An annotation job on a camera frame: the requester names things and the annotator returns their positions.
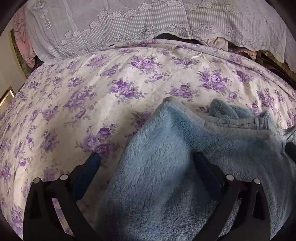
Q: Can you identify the blue fleece garment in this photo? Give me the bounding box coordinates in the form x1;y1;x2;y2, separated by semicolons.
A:
95;97;295;240

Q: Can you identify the folded clothes pile under lace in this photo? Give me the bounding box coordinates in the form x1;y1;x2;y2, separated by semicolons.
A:
156;33;295;82

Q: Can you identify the purple floral bedspread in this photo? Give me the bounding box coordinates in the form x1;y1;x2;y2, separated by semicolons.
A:
1;40;295;237

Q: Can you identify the pink floral fabric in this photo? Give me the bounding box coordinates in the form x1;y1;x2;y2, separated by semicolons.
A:
13;5;36;69

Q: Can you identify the white lace cover cloth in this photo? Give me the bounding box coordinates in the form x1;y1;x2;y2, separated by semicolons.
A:
25;0;295;70

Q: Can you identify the wooden furniture frame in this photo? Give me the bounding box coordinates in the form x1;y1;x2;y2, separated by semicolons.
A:
0;86;15;108

